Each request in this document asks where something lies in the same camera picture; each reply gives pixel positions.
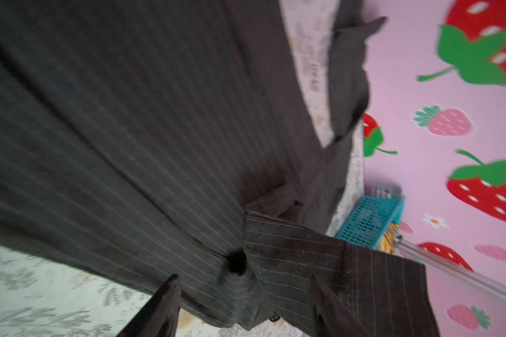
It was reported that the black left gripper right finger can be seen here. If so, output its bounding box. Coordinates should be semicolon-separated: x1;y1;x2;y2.
311;276;370;337

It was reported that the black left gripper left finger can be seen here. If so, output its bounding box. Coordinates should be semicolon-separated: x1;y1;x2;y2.
117;275;181;337

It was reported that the dark grey pinstriped shirt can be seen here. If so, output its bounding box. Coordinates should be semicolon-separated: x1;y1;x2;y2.
0;1;439;336

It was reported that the yellow plaid shirt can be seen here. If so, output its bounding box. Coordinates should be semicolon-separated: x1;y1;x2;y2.
377;223;400;255

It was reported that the teal plastic basket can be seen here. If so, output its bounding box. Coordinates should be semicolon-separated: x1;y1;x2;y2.
335;196;405;249

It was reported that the grey white plaid shirt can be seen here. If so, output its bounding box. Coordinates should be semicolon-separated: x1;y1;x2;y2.
365;184;403;199

